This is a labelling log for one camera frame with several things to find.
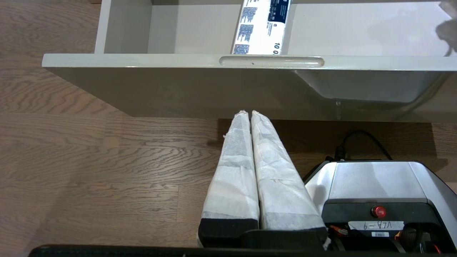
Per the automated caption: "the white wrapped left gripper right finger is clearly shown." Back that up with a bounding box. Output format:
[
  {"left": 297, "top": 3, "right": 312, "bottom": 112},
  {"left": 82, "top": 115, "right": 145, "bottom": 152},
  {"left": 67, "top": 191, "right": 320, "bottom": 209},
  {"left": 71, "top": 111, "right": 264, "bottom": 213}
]
[{"left": 251, "top": 111, "right": 327, "bottom": 231}]

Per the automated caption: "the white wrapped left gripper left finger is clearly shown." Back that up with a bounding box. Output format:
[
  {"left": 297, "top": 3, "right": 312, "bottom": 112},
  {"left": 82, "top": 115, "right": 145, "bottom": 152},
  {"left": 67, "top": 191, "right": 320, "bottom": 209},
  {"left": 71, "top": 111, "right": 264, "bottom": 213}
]
[{"left": 197, "top": 110, "right": 260, "bottom": 247}]

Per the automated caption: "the glossy white cabinet drawer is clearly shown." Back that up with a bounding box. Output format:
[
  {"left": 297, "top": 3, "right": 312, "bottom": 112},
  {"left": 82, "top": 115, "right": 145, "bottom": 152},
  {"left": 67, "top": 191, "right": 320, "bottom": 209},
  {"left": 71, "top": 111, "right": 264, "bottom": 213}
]
[{"left": 41, "top": 0, "right": 457, "bottom": 124}]

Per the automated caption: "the green brown snack bag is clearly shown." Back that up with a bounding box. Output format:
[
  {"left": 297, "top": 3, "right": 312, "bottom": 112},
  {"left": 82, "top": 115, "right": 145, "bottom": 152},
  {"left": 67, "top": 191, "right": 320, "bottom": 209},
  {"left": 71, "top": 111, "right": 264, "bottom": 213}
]
[{"left": 436, "top": 0, "right": 457, "bottom": 57}]

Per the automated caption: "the silver and black robot base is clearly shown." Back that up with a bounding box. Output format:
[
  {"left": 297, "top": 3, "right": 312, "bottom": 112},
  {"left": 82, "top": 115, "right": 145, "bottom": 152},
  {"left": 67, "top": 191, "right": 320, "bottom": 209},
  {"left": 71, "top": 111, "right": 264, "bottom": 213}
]
[{"left": 303, "top": 160, "right": 457, "bottom": 252}]

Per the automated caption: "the white handwritten label strip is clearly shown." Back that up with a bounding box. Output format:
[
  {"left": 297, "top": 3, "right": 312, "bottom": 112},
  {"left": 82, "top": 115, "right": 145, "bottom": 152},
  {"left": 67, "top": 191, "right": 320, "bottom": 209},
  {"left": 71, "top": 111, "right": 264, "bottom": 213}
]
[{"left": 348, "top": 221, "right": 405, "bottom": 231}]

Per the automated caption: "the white blue tissue pack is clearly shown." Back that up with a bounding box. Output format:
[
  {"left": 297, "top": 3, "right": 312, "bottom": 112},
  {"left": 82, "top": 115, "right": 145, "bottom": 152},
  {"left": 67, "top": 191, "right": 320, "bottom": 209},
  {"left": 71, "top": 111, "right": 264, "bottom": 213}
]
[{"left": 231, "top": 0, "right": 293, "bottom": 55}]

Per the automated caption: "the black base power cable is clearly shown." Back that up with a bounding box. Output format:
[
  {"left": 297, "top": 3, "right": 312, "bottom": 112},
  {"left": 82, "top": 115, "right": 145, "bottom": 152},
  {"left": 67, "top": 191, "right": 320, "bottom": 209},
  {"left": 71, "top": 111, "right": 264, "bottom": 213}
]
[{"left": 333, "top": 130, "right": 393, "bottom": 161}]

